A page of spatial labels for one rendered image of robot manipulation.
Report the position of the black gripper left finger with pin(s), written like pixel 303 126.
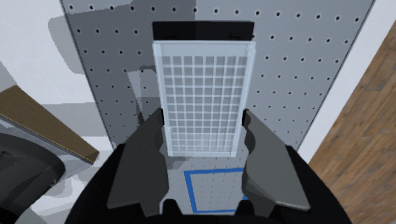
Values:
pixel 131 183

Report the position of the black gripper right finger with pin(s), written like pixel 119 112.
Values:
pixel 280 184

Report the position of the blue tape outline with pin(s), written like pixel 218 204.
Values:
pixel 190 189

